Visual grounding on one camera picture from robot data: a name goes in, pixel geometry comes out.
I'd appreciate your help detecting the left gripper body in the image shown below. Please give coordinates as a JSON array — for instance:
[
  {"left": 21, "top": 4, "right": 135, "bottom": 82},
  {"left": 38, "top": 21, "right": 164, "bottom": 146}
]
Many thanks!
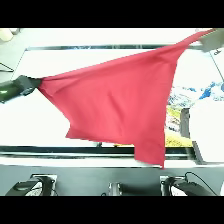
[{"left": 14, "top": 74, "right": 43, "bottom": 97}]

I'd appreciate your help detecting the black cable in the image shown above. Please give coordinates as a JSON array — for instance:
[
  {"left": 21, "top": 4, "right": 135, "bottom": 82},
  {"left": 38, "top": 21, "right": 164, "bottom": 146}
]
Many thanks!
[{"left": 184, "top": 171, "right": 218, "bottom": 195}]

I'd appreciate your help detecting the red T-shirt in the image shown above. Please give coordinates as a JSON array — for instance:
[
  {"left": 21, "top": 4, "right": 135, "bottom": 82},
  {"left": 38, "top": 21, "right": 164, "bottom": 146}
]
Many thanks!
[{"left": 37, "top": 29, "right": 216, "bottom": 169}]

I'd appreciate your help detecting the silver frame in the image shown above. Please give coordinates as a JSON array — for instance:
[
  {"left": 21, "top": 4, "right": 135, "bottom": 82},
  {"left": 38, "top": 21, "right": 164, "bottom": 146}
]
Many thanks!
[{"left": 0, "top": 144, "right": 224, "bottom": 197}]

